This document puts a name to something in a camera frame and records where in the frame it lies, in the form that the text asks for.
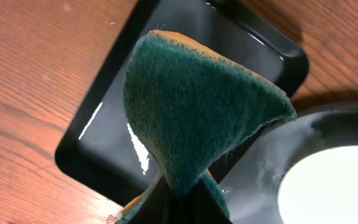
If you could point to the mint green plate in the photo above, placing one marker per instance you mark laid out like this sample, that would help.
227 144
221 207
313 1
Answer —
321 188

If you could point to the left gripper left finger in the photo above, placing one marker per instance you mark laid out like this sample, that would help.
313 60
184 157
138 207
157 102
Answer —
156 208

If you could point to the black rectangular tray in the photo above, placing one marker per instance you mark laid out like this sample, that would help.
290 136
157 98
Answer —
98 148

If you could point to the black round serving tray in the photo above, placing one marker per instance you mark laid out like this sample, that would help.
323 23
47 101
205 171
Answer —
250 187

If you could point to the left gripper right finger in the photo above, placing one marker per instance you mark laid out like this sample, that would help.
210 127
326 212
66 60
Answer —
206 209

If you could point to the green and yellow sponge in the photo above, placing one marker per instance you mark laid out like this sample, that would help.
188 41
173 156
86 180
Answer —
189 105

